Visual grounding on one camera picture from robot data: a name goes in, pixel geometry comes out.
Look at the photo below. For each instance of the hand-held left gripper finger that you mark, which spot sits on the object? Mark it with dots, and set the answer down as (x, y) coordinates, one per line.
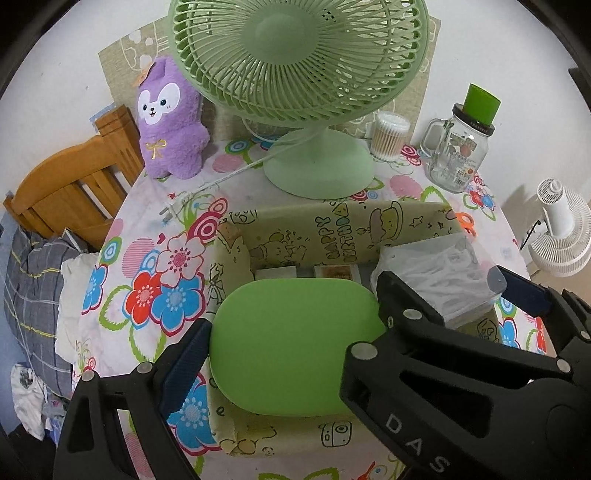
(187, 364)

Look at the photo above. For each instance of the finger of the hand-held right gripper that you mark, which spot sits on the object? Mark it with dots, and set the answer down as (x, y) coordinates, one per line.
(526, 297)
(415, 350)

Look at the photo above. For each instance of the clear plastic pack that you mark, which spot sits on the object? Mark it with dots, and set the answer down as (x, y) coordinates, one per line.
(438, 277)

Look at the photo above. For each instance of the green rounded case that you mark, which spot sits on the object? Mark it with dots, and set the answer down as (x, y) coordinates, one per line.
(295, 346)

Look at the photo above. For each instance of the white power strip cartoon stickers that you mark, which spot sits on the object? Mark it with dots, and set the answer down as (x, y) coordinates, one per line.
(337, 271)

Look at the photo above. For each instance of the white cube plug charger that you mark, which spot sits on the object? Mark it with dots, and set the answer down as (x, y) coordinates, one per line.
(276, 273)

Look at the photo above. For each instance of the printed yellow storage box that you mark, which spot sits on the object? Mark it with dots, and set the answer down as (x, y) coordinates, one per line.
(295, 235)

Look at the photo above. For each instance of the white standing fan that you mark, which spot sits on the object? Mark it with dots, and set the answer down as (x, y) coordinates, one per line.
(561, 221)

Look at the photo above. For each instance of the orange scissors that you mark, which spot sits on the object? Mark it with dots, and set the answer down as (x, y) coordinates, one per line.
(466, 220)

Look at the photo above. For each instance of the white pillow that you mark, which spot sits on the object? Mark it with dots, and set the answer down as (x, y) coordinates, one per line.
(74, 295)

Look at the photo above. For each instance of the glass mug jar green lid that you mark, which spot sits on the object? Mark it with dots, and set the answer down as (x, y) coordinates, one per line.
(452, 161)

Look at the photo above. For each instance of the white grey printed cloth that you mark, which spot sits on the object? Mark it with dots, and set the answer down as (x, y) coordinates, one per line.
(27, 397)

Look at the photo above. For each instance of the grey plaid blanket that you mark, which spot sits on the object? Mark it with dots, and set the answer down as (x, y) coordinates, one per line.
(32, 286)

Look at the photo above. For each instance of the cotton swab container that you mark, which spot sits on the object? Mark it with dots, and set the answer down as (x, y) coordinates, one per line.
(388, 138)

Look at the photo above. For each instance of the purple plush toy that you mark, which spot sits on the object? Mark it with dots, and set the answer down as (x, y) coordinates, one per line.
(173, 147)

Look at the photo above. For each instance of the wooden bed headboard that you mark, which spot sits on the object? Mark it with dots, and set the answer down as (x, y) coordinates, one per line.
(55, 184)

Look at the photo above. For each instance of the light blue printed sheet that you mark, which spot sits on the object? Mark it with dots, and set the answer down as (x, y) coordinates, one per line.
(99, 115)

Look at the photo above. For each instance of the printed cardboard board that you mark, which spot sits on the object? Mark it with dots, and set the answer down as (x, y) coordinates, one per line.
(120, 69)

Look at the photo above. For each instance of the green desk fan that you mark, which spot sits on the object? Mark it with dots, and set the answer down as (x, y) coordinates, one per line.
(295, 69)

